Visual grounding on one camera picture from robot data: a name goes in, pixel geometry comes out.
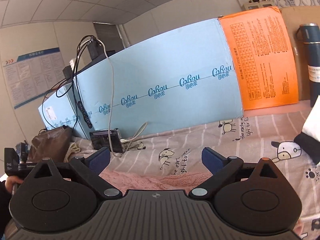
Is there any beige wall cabinet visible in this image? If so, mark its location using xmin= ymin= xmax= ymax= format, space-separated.
xmin=242 ymin=0 xmax=275 ymax=11

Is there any white cloth garment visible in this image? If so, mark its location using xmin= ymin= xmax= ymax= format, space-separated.
xmin=302 ymin=98 xmax=320 ymax=141

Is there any black power adapter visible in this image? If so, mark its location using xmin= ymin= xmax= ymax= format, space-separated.
xmin=87 ymin=39 xmax=104 ymax=61

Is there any black folded cloth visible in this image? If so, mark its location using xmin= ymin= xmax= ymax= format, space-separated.
xmin=294 ymin=132 xmax=320 ymax=165

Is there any small light blue box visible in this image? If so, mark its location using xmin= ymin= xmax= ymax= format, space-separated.
xmin=38 ymin=83 xmax=76 ymax=130

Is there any person's left hand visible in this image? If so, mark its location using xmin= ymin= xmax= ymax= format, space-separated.
xmin=5 ymin=176 xmax=24 ymax=193

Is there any orange printed envelope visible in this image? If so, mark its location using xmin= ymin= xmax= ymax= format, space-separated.
xmin=219 ymin=7 xmax=299 ymax=111

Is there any brown cardboard box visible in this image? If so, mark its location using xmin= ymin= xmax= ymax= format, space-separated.
xmin=280 ymin=6 xmax=319 ymax=100

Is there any white charging cable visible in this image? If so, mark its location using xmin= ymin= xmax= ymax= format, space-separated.
xmin=96 ymin=38 xmax=149 ymax=158

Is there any dark blue thermos bottle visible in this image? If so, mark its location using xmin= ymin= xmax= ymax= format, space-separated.
xmin=296 ymin=23 xmax=320 ymax=107

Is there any pink knitted sweater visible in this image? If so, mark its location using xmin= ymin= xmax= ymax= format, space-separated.
xmin=99 ymin=169 xmax=211 ymax=194

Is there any smartphone with lit screen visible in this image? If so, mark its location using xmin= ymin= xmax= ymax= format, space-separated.
xmin=89 ymin=128 xmax=124 ymax=153

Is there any black cable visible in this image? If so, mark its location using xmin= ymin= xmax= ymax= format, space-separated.
xmin=41 ymin=35 xmax=103 ymax=136

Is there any large light blue box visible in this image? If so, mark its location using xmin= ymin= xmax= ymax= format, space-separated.
xmin=77 ymin=18 xmax=243 ymax=138

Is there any wall notice board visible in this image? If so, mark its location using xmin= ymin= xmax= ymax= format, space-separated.
xmin=3 ymin=47 xmax=65 ymax=109

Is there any brown leather bag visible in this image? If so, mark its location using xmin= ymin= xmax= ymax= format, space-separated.
xmin=28 ymin=125 xmax=72 ymax=163

